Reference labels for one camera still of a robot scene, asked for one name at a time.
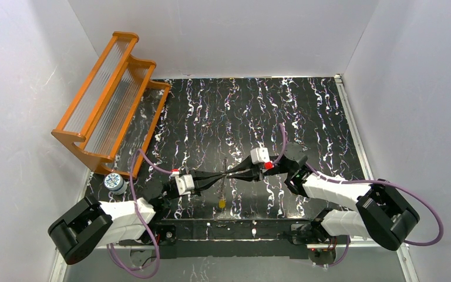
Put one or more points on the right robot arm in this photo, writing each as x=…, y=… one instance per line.
x=374, y=209

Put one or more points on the white keyring holder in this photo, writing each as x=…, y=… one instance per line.
x=221, y=193

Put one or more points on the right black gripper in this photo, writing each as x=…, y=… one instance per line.
x=256, y=170

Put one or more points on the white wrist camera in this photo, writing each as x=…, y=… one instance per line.
x=184, y=182
x=260, y=156

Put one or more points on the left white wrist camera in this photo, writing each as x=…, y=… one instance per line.
x=184, y=182

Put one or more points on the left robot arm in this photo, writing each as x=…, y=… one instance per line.
x=91, y=223

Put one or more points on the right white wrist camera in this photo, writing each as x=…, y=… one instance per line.
x=260, y=156

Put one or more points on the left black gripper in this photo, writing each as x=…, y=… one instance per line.
x=194, y=181

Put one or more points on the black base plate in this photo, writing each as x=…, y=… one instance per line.
x=241, y=238

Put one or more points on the orange wooden rack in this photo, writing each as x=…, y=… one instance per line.
x=97, y=121

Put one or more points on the yellow tagged key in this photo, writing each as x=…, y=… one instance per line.
x=222, y=203

